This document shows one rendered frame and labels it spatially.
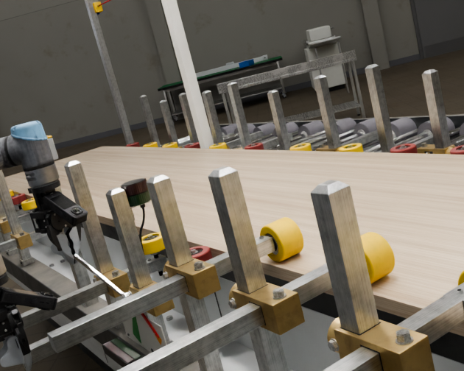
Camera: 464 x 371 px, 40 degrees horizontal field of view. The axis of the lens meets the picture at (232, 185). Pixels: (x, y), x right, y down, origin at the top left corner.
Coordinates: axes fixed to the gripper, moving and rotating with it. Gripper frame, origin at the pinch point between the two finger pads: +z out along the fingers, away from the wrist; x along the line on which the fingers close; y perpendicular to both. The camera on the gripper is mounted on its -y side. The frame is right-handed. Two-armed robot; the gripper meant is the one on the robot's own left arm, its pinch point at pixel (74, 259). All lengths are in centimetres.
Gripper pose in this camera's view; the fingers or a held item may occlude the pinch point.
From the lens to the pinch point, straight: 165.6
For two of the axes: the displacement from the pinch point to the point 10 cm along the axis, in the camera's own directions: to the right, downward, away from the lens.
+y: -7.7, 0.5, 6.3
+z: 2.4, 9.5, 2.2
